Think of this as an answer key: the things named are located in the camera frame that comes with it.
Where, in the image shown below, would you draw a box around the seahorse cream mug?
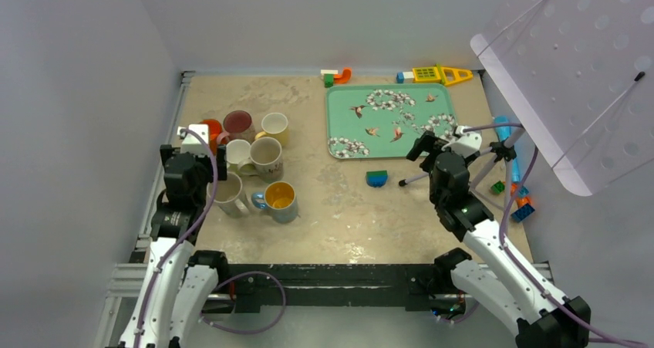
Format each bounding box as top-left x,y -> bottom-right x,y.
212,172 -> 251,218

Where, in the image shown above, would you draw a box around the orange mug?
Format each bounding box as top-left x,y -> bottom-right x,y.
200,119 -> 230,155

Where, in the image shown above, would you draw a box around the light green faceted mug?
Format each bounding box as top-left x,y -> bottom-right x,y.
225,140 -> 256,176

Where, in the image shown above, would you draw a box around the pink glass mug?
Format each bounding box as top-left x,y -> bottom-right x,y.
217,110 -> 256,144

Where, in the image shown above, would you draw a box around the floral cream mug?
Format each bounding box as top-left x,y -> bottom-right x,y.
249,137 -> 284,183

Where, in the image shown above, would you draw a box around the blue-bottom mug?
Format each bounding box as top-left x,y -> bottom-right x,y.
251,181 -> 298,224

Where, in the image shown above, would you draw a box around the yellow mug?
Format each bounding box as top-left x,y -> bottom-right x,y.
255,113 -> 290,147

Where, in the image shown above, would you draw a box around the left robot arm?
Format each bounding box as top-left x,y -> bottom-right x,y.
117,145 -> 230,347

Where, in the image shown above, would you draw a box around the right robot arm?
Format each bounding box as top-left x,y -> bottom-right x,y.
406,126 -> 591,347

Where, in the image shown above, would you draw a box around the blue green toy block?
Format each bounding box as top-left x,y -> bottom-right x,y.
365,171 -> 389,188

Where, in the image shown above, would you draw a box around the teal floral tray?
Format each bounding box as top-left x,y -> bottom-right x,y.
325,83 -> 457,160

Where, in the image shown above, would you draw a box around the tripod stand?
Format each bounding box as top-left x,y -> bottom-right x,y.
398,123 -> 524,206

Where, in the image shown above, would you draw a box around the yellow toy phone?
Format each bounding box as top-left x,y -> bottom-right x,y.
396,64 -> 474,87

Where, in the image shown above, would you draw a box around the blue plastic toy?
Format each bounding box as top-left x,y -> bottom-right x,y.
492,115 -> 523,183

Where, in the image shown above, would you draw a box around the coloured lego bricks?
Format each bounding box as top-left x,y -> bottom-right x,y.
490,181 -> 535,223

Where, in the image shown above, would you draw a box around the orange green toy blocks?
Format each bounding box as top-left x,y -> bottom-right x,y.
320,67 -> 352,88

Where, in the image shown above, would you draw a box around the white perforated panel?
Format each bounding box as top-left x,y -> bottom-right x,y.
470,0 -> 653,197

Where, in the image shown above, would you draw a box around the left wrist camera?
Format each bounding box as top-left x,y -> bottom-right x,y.
177,123 -> 211,157

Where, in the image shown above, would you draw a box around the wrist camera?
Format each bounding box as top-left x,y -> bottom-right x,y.
443,126 -> 482,158
177,123 -> 211,157

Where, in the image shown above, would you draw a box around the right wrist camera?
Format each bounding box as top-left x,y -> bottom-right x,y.
443,126 -> 482,158

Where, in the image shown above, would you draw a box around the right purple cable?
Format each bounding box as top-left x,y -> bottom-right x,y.
437,122 -> 650,348

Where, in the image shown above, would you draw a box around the purple cable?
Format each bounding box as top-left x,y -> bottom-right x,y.
437,122 -> 650,348
131,128 -> 287,348

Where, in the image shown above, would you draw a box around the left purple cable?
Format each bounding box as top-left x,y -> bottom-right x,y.
131,128 -> 287,348

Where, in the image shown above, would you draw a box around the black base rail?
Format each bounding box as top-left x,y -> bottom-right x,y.
201,264 -> 474,318

